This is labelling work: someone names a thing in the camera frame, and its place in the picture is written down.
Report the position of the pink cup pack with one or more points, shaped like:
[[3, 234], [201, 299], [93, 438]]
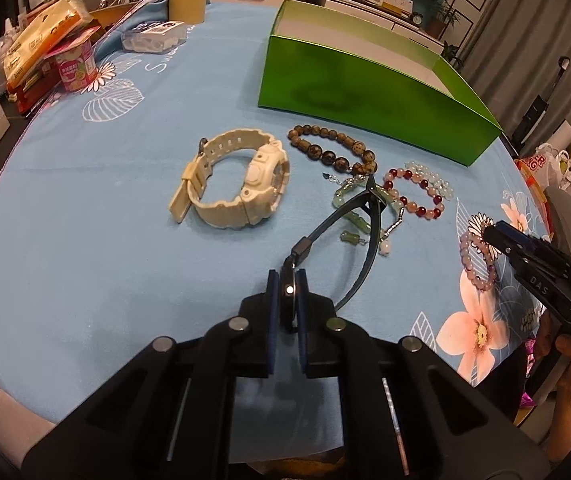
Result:
[[75, 62]]

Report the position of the brown cardboard box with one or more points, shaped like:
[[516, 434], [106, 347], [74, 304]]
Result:
[[113, 12]]

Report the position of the small alarm clock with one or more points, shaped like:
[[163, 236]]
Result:
[[418, 18]]

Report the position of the upright vacuum cleaner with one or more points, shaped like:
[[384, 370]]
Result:
[[540, 105]]

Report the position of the tall potted plant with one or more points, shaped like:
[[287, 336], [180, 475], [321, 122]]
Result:
[[443, 12]]

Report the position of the white plastic bag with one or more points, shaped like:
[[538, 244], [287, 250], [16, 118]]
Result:
[[563, 165]]

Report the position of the cream plastic wristwatch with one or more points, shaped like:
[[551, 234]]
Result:
[[265, 170]]

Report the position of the yellow snack packet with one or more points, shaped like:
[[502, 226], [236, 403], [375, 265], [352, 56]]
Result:
[[40, 35]]

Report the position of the white box on cabinet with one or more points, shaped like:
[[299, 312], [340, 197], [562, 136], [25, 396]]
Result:
[[388, 0]]

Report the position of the green cardboard box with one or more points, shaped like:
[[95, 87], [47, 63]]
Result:
[[340, 85]]

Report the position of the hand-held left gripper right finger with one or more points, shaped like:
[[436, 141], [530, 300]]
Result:
[[301, 322]]

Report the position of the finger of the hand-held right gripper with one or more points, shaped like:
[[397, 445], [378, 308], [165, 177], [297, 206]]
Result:
[[525, 239], [500, 242]]

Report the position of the grey curtain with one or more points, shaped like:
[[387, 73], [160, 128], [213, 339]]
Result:
[[525, 20]]

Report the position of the clear plastic container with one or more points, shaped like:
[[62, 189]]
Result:
[[153, 36]]

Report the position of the small potted plant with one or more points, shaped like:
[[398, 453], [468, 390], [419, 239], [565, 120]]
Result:
[[451, 55]]

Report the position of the blue floral tablecloth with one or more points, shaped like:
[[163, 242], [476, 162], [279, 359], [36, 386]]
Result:
[[115, 260]]

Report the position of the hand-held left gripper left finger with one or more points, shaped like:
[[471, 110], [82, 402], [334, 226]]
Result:
[[271, 322]]

